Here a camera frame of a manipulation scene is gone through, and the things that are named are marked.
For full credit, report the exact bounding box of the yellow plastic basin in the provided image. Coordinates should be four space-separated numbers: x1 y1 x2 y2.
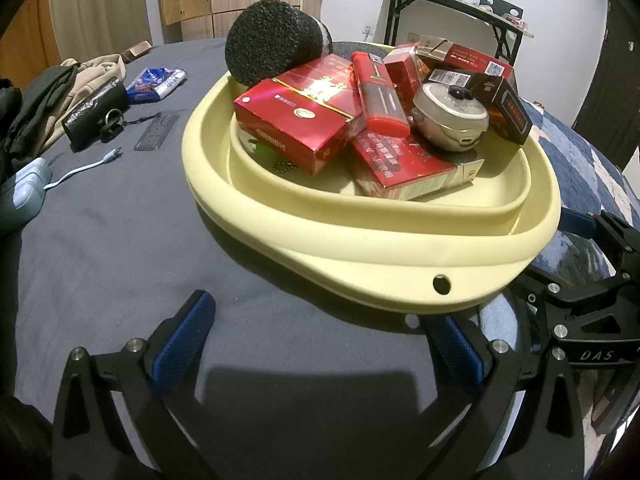
181 42 562 315

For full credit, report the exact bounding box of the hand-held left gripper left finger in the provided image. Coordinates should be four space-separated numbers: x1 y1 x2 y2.
52 290 217 480

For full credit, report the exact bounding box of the black folding table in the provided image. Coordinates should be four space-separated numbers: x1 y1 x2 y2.
374 0 535 68

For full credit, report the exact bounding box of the small brown box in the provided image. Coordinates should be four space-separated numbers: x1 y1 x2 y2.
121 40 153 65

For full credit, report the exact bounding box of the red cigarette box white end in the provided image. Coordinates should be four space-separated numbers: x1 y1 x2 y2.
350 130 485 201

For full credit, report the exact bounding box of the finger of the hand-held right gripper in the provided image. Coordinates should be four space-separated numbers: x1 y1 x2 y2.
559 209 640 277
522 265 640 319

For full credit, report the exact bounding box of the round gold device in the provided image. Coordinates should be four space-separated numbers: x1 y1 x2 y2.
411 82 490 152

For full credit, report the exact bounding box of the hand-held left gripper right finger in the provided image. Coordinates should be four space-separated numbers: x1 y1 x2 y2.
425 316 586 480

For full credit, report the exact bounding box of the shiny red box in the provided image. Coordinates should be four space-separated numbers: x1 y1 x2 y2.
233 54 368 176

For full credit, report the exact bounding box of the dark brown door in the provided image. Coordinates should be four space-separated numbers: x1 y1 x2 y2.
575 0 640 171

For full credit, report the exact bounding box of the beige garment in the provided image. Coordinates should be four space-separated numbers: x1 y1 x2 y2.
60 54 128 116

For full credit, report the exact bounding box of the blue white checkered blanket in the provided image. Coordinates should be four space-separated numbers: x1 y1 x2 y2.
480 95 640 461

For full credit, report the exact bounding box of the beige curtain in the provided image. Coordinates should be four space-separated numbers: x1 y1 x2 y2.
47 0 153 61

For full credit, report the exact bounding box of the black round sponge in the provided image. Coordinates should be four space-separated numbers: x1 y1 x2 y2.
225 2 333 87
330 41 396 61

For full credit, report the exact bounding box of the red clear lighter case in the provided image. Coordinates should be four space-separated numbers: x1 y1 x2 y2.
350 51 412 136

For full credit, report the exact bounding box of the black pouch with ring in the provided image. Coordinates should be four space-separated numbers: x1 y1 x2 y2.
61 77 130 153

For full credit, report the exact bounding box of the blue snack packet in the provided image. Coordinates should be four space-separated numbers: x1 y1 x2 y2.
125 66 188 106

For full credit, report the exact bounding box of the grey mesh tag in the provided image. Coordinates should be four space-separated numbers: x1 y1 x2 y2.
133 112 181 152

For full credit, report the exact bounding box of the dark red cigarette box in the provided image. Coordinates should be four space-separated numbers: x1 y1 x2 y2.
427 69 534 146

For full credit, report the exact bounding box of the white charging cable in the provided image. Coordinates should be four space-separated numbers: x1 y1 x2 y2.
44 146 123 191

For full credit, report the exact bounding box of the small red cigarette box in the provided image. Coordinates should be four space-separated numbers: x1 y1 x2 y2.
384 42 432 111

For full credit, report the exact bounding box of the dark green garment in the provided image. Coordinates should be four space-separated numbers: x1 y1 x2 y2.
0 65 81 161

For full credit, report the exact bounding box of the red cigarette box lid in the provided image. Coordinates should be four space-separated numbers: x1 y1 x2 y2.
416 35 517 81

